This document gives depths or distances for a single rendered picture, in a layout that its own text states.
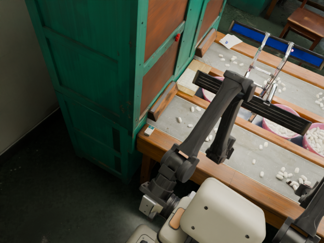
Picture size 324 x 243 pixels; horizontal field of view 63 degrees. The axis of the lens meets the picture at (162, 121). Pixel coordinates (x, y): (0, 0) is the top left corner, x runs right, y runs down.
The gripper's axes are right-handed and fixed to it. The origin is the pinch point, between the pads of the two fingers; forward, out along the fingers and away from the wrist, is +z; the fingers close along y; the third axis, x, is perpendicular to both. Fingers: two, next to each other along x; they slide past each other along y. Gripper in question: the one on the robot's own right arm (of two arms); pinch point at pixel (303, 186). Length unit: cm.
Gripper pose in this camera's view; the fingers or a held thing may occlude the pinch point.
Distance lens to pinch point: 162.8
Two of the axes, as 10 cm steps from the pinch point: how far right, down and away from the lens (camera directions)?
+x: -4.0, 8.8, 2.6
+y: -8.7, -4.5, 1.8
